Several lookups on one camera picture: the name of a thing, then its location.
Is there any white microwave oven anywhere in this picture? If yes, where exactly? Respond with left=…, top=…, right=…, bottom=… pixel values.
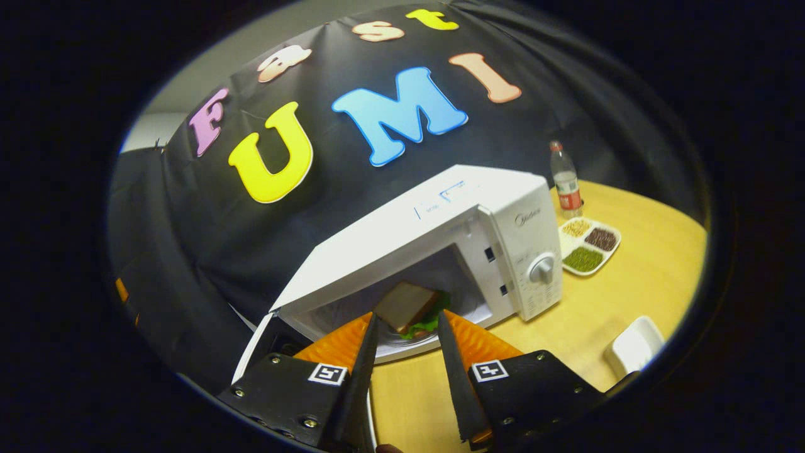
left=231, top=164, right=564, bottom=384

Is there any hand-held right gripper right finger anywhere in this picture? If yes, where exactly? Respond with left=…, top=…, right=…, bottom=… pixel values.
left=436, top=309, right=606, bottom=451

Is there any clear bottle with red label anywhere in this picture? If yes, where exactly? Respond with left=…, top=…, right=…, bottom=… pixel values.
left=550, top=140, right=584, bottom=218

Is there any glass turntable plate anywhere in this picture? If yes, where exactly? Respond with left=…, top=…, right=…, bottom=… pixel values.
left=376, top=327, right=441, bottom=354

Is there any white divided plate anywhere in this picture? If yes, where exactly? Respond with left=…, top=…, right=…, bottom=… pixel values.
left=558, top=216, right=623, bottom=277

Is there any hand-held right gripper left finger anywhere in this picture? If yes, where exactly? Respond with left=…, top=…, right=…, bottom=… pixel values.
left=216, top=311, right=380, bottom=452

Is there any small white tray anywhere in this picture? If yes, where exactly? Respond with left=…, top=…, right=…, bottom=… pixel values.
left=604, top=316, right=666, bottom=380

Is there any pile of green beans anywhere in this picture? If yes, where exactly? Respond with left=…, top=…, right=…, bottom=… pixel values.
left=563, top=247, right=603, bottom=273

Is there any bread sandwich with lettuce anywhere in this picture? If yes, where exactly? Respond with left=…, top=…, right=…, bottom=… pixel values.
left=374, top=281, right=452, bottom=341

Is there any pile of dark red beans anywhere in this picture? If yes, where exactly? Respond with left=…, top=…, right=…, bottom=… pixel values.
left=585, top=228, right=618, bottom=251

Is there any black backdrop cloth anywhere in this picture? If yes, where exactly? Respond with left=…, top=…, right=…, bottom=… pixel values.
left=107, top=0, right=705, bottom=391

